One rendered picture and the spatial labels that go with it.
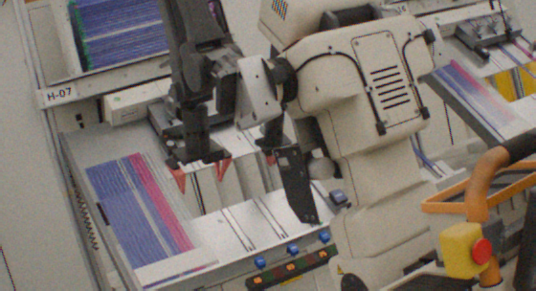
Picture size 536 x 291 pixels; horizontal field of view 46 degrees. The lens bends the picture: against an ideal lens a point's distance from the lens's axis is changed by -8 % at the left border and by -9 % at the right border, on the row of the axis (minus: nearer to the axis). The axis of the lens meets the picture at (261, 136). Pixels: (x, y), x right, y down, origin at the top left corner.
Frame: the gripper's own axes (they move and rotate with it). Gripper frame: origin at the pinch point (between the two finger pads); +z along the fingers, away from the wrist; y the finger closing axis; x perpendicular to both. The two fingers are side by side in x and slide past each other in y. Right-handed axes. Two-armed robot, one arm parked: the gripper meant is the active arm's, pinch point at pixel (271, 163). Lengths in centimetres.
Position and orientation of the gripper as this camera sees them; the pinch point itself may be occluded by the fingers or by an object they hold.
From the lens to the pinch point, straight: 218.8
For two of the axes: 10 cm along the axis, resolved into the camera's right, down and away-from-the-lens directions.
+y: -8.7, 2.8, -4.2
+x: 5.0, 5.5, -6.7
